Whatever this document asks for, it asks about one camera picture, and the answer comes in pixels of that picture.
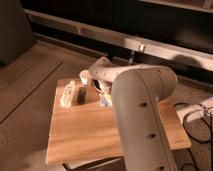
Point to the red pepper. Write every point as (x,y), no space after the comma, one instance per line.
(107,98)

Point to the white blue sponge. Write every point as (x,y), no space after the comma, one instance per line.
(105,102)

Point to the dark chair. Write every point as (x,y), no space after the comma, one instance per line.
(16,35)

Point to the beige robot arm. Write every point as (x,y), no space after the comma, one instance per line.
(136,90)

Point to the dark round bowl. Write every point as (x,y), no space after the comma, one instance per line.
(95,83)

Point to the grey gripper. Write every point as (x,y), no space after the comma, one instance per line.
(105,87)

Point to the metal rail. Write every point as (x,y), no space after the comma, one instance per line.
(135,43)

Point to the wooden board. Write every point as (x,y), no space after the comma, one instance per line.
(81,132)

